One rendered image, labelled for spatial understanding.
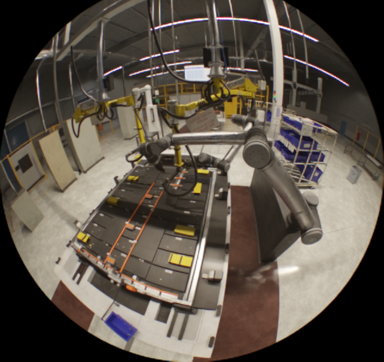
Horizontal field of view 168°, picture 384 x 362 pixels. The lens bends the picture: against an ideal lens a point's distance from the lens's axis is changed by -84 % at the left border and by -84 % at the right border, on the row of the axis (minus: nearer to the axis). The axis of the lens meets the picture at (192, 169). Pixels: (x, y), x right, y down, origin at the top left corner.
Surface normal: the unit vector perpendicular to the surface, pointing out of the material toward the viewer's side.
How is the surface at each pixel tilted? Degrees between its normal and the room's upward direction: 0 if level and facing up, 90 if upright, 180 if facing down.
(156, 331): 0
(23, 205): 90
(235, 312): 0
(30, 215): 90
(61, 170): 90
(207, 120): 90
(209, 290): 0
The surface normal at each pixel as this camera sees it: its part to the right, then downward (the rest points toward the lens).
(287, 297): -0.06, -0.84
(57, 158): 0.98, 0.07
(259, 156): -0.43, 0.51
